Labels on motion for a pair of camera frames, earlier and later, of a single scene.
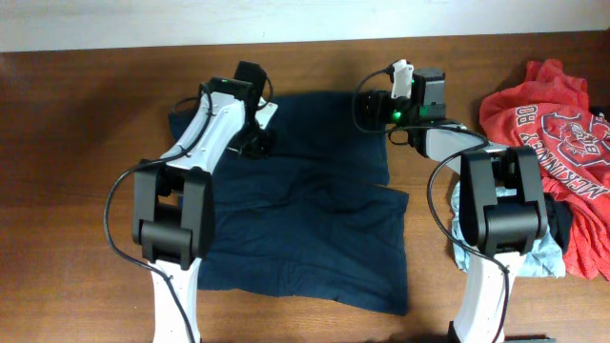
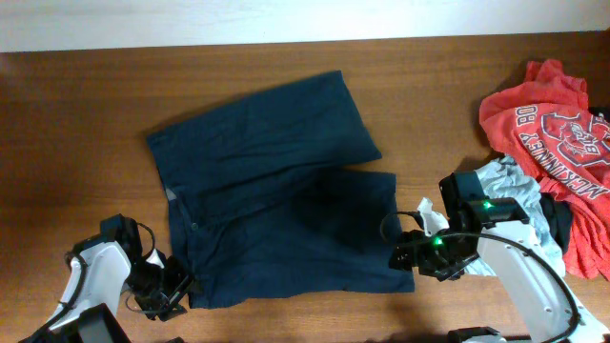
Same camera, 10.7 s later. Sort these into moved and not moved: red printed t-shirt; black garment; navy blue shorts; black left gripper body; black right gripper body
Moved: black left gripper body; navy blue shorts; black right gripper body
Not moved: red printed t-shirt; black garment
